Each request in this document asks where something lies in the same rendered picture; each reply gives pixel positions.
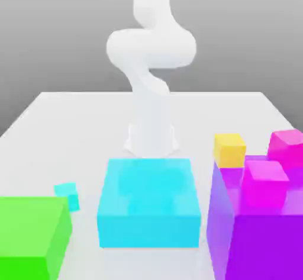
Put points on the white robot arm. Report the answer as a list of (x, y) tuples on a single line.
[(151, 48)]

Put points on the small yellow cube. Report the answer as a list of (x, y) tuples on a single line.
[(230, 152)]

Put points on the small cyan cube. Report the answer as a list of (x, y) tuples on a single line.
[(68, 193)]

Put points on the small magenta cube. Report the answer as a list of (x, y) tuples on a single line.
[(265, 185), (287, 147)]

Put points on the large cyan box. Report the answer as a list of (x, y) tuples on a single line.
[(149, 204)]

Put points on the large purple box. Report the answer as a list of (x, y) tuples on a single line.
[(260, 244)]

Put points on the large green box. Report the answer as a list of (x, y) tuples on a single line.
[(28, 232)]

